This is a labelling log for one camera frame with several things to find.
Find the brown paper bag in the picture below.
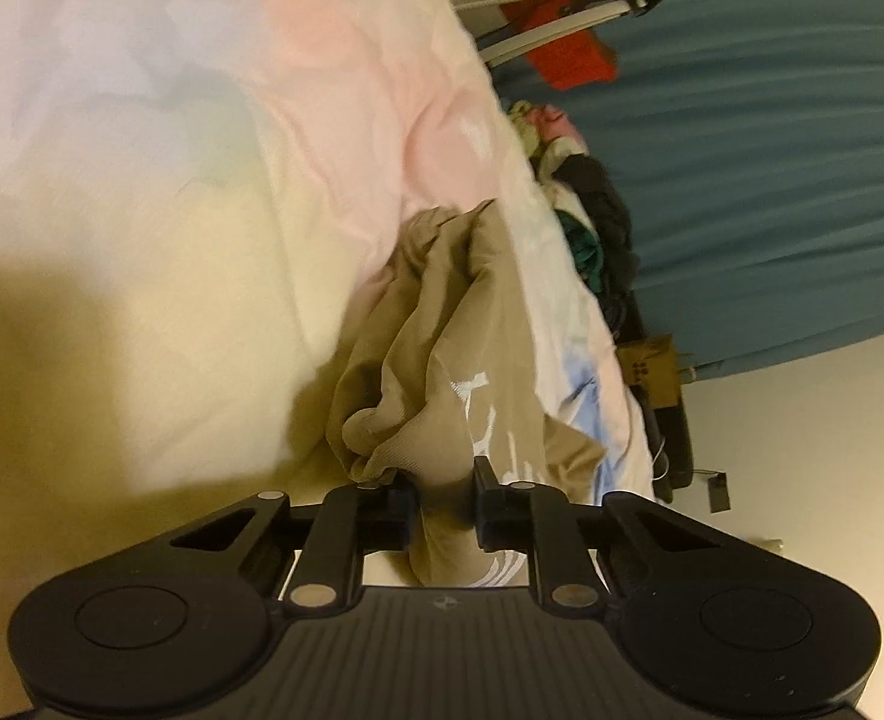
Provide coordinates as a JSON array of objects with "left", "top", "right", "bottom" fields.
[{"left": 618, "top": 334, "right": 684, "bottom": 407}]

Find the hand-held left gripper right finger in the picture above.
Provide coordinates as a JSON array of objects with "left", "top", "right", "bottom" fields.
[{"left": 472, "top": 457, "right": 714, "bottom": 612}]

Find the beige t-shirt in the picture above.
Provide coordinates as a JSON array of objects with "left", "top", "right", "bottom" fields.
[{"left": 326, "top": 199, "right": 609, "bottom": 587}]

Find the pale green garment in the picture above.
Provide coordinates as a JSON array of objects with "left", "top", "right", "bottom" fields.
[{"left": 508, "top": 101, "right": 540, "bottom": 155}]

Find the pastel printed duvet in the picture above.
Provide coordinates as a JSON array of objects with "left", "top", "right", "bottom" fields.
[{"left": 0, "top": 0, "right": 659, "bottom": 698}]

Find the black garment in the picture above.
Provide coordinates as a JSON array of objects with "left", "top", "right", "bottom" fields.
[{"left": 562, "top": 156, "right": 642, "bottom": 316}]

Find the red fabric bag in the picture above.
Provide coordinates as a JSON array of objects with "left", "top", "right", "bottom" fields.
[{"left": 498, "top": 0, "right": 617, "bottom": 91}]

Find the white garment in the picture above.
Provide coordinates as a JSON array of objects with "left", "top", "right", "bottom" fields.
[{"left": 538, "top": 139, "right": 589, "bottom": 200}]

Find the wide blue curtain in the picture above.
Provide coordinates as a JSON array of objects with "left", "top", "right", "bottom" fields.
[{"left": 487, "top": 0, "right": 884, "bottom": 387}]

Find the pink garment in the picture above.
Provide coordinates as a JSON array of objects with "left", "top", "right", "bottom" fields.
[{"left": 528, "top": 106, "right": 579, "bottom": 147}]

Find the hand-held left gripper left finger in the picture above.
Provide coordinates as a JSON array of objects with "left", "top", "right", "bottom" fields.
[{"left": 168, "top": 480, "right": 418, "bottom": 612}]

